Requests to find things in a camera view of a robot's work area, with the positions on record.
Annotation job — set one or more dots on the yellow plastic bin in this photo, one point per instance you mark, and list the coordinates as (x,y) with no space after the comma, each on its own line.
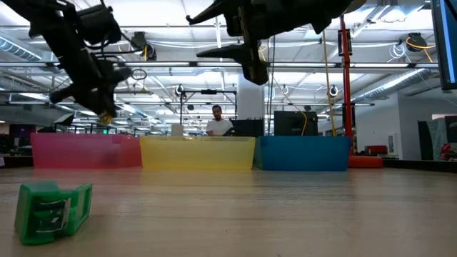
(200,153)

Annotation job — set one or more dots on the blue plastic bin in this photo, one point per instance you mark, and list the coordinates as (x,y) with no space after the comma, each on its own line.
(303,153)

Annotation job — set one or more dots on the large black crate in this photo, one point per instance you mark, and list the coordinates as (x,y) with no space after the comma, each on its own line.
(294,123)

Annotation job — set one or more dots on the computer monitor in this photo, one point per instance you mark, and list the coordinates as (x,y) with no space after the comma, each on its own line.
(444,43)

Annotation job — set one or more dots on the pink plastic bin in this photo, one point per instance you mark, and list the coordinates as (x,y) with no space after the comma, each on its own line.
(82,151)

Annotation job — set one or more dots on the green staple remover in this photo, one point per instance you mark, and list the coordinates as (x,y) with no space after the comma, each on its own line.
(32,203)

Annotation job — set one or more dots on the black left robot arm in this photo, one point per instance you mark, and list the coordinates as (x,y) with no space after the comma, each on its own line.
(60,39)

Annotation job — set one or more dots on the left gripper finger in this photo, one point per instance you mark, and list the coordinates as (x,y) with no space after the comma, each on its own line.
(101,103)
(71,95)

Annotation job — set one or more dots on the black background rig frame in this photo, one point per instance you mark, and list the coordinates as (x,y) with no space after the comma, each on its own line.
(209,91)

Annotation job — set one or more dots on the red box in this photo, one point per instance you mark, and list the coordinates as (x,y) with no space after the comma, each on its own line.
(375,149)

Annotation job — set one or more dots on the person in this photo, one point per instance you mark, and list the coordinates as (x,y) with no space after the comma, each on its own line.
(219,126)

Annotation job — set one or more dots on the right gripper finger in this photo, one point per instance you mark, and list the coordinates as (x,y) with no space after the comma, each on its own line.
(218,10)
(250,57)

